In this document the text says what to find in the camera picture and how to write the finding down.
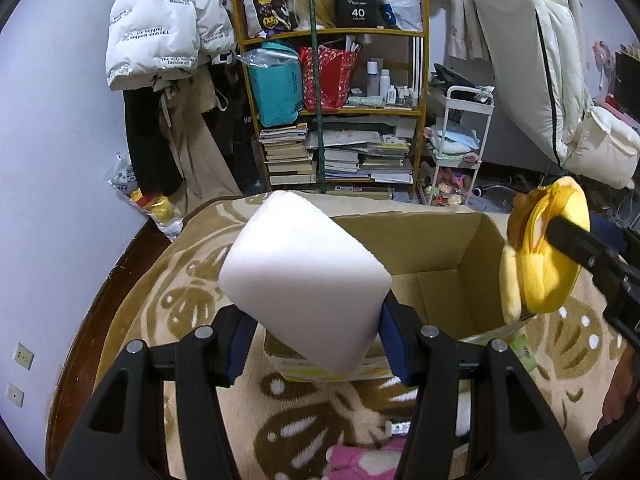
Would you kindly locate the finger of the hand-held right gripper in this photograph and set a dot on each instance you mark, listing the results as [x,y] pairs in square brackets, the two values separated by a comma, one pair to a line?
[607,234]
[575,242]

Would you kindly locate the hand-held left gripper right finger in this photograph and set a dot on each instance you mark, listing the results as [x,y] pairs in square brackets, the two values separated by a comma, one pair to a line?
[395,342]

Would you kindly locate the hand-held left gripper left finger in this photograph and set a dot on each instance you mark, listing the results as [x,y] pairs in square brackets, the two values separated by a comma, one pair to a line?
[235,347]

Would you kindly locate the white foam block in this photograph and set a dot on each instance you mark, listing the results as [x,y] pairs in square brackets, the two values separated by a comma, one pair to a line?
[300,280]

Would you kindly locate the brown cardboard box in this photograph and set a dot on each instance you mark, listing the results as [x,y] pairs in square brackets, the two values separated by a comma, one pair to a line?
[440,245]

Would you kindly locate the pink plush toy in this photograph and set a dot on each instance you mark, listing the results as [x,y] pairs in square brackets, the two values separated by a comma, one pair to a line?
[355,462]

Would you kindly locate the person's right hand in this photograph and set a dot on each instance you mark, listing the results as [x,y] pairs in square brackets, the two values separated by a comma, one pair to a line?
[622,385]

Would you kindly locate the green packet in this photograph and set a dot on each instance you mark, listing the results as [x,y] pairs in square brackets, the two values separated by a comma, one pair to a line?
[522,347]

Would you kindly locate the pink toys in cart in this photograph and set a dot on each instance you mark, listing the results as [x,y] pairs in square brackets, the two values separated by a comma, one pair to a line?
[447,192]

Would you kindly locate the black monitor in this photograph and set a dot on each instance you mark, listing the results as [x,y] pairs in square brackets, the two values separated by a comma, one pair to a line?
[629,77]

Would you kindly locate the folded cloths in cart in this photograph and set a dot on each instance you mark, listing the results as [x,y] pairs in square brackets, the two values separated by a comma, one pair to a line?
[452,137]

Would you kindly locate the pink desk fan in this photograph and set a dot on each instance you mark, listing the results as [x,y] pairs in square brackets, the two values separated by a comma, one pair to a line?
[602,52]

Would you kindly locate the white trolley cart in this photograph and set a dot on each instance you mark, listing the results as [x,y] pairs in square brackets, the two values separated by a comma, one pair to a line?
[467,94]

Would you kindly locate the pile of books and papers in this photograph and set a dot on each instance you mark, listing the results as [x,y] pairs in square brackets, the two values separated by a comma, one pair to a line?
[370,157]

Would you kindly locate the white recliner chair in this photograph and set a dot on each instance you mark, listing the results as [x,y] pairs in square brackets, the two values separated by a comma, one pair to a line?
[520,60]

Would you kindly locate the beige hanging garment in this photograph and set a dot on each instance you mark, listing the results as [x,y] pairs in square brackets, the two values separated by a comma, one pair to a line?
[195,160]

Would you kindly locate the stack of books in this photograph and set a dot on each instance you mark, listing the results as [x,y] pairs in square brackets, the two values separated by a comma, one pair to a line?
[287,160]

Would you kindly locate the plastic bag on floor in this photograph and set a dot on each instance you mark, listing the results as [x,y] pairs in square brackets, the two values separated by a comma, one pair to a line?
[120,177]

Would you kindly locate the dark bag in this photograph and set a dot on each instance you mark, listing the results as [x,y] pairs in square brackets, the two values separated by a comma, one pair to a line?
[450,77]

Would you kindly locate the black hanging garment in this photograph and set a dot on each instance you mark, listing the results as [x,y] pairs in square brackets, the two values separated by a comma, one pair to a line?
[150,150]

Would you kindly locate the black hanging coat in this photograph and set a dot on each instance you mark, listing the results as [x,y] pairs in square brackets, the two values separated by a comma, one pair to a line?
[235,130]

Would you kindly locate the mint folded cloth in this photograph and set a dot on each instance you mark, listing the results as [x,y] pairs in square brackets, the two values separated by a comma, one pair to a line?
[365,101]

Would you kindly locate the green pole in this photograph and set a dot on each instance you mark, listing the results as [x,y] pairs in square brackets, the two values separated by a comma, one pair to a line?
[316,110]

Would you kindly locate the white curtain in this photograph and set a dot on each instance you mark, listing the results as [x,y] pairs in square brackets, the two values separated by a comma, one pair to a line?
[465,20]

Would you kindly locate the group of white cosmetic bottles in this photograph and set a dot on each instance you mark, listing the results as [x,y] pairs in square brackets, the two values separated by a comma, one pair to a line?
[384,82]

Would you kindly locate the teal shopping bag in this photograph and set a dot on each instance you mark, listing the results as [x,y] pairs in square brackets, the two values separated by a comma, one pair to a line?
[275,95]

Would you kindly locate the red gift bag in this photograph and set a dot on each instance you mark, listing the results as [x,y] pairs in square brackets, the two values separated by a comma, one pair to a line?
[325,85]

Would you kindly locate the clear plastic bag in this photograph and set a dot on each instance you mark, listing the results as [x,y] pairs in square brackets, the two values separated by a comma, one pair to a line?
[265,57]

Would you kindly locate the wooden shelf rack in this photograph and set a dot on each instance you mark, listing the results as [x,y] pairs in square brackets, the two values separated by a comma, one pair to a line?
[350,31]

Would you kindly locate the black box with white print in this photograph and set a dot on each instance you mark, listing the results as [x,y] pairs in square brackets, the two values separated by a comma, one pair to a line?
[355,10]

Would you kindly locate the white puffer jacket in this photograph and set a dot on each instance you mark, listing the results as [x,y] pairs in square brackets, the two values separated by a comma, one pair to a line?
[150,25]

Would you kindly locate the cartoon patterned bag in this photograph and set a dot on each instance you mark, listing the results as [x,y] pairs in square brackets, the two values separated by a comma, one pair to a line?
[260,5]

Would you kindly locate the blonde wig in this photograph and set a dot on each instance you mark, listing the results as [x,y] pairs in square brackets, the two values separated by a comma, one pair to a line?
[325,5]

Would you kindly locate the dark wooden bed frame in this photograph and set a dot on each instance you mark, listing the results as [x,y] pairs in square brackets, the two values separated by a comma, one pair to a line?
[95,320]

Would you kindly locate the white wall outlet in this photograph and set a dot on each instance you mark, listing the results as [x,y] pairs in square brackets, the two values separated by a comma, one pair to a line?
[23,356]
[15,395]

